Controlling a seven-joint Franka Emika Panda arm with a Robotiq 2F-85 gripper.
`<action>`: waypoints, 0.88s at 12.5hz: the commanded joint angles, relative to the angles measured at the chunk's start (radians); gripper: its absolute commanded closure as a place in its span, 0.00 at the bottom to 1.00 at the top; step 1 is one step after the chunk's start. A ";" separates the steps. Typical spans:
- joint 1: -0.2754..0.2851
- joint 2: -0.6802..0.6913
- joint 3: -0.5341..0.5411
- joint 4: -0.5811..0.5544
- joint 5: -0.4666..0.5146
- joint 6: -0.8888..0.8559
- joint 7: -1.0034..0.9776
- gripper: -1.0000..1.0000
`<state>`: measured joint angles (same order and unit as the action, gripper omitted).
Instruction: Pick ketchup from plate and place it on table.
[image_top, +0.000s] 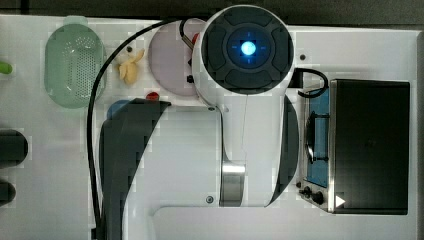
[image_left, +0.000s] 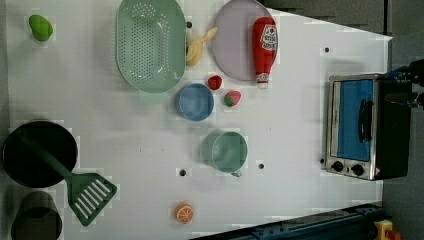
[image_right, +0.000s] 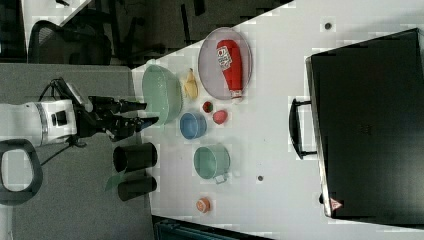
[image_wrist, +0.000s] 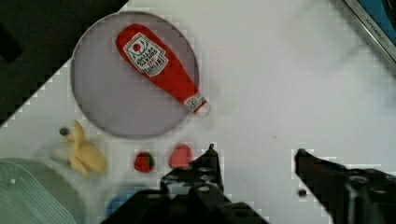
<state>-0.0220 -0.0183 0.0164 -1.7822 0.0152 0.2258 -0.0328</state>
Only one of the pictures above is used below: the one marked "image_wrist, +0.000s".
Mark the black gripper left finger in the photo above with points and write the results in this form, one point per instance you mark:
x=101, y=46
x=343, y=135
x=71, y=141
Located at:
x=187, y=195

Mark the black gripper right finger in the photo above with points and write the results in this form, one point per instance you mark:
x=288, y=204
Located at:
x=350, y=196

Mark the red plush ketchup bottle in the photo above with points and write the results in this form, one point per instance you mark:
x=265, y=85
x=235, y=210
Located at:
x=147, y=54

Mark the grey round plate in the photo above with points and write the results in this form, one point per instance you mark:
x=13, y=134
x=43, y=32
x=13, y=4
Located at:
x=113, y=96

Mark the red green toy strawberry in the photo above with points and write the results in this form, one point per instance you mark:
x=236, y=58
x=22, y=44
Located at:
x=144, y=162

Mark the blue bowl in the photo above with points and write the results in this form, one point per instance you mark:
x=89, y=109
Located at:
x=120, y=197

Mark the yellow plush banana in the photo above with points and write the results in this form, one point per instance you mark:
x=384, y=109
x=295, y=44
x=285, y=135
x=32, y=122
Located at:
x=82, y=156

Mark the green perforated colander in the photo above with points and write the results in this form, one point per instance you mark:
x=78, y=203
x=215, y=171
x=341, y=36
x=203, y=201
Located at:
x=33, y=193

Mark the silver toaster oven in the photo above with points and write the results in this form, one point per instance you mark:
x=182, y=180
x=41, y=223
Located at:
x=377, y=19

